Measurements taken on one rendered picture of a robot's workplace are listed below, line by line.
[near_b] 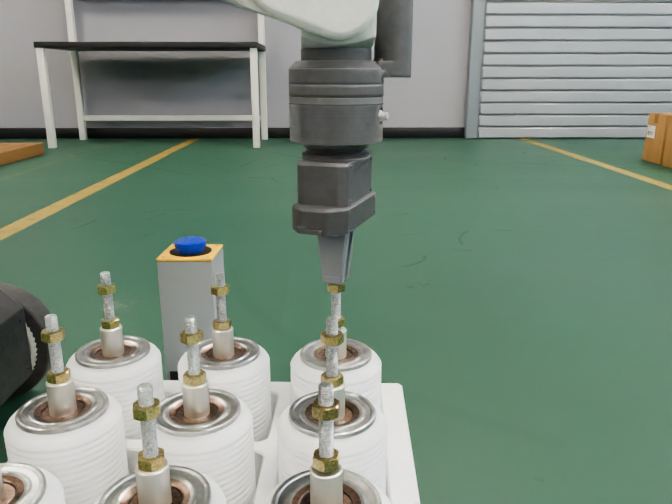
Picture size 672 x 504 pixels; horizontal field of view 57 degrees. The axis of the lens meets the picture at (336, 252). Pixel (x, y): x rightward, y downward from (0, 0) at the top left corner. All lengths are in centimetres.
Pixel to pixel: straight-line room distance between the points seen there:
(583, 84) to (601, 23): 49
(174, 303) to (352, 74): 40
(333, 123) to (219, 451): 29
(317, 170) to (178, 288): 31
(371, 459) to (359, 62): 34
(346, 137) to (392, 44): 9
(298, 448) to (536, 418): 62
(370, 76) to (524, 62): 508
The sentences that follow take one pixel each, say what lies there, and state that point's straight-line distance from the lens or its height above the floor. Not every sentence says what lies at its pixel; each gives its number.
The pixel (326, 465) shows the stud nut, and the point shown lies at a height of 29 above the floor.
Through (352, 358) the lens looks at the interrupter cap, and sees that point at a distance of 65.
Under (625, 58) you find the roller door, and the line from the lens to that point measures 593.
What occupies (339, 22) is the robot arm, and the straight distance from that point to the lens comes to 54.
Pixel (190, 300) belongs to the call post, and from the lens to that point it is 81.
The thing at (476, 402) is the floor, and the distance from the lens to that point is 111.
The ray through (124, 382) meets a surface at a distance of 67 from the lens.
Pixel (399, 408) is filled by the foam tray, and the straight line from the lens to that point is 71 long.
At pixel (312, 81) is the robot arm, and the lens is 56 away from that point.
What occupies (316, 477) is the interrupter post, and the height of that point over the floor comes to 28.
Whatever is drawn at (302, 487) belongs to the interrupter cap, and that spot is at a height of 25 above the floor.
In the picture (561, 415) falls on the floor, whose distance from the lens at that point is 111.
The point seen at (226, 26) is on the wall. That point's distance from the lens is 556.
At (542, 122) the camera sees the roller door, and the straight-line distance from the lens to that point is 570.
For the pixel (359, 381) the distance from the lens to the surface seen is 63.
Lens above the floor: 53
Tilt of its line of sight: 16 degrees down
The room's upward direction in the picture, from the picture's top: straight up
